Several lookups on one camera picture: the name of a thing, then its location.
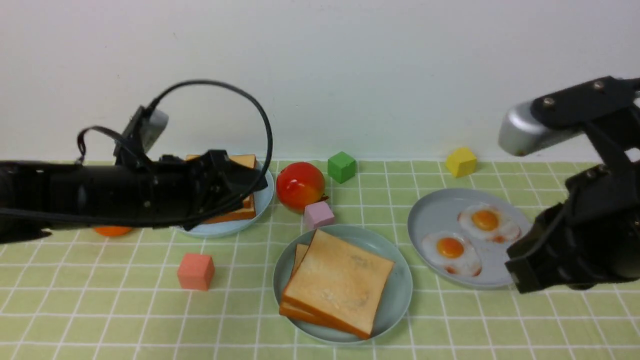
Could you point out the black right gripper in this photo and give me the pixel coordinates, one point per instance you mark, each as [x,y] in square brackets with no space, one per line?
[591,238]

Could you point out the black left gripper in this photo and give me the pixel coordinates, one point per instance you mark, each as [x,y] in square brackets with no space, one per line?
[194,191]

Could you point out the toast slice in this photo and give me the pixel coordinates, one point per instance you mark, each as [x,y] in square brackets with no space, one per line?
[236,215]
[247,160]
[336,284]
[299,255]

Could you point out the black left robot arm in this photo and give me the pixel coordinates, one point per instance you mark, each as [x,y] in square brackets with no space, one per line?
[39,197]

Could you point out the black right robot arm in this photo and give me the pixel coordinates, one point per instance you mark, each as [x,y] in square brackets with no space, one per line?
[591,238]

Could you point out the light blue bread plate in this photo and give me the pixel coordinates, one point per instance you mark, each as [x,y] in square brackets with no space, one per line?
[262,200]

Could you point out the red apple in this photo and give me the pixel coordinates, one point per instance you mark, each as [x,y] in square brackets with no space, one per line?
[300,184]

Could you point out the pink-lilac cube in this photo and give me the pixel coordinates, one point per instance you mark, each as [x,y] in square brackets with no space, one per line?
[318,214]

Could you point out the green cube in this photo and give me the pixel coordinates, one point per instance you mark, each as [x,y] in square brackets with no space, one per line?
[341,167]

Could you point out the salmon pink cube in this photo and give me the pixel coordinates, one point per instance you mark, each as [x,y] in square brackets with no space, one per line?
[196,271]

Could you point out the rear fried egg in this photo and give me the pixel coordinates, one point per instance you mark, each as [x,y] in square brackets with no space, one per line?
[486,222]

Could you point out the fried egg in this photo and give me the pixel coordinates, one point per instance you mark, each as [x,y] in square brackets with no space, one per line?
[451,253]
[486,222]

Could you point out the grey-blue egg plate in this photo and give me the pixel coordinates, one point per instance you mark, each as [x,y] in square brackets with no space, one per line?
[438,211]

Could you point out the lower fried egg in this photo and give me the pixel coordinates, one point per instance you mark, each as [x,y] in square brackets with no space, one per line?
[451,253]

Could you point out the orange fruit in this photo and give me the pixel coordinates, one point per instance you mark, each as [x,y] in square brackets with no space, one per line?
[112,231]

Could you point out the yellow cube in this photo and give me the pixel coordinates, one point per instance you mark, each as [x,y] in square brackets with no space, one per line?
[461,162]

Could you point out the teal empty plate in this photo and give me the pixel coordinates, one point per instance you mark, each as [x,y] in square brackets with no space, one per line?
[395,299]

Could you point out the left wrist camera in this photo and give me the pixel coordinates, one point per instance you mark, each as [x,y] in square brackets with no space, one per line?
[144,129]

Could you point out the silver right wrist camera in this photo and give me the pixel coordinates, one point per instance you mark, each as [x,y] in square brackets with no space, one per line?
[551,119]

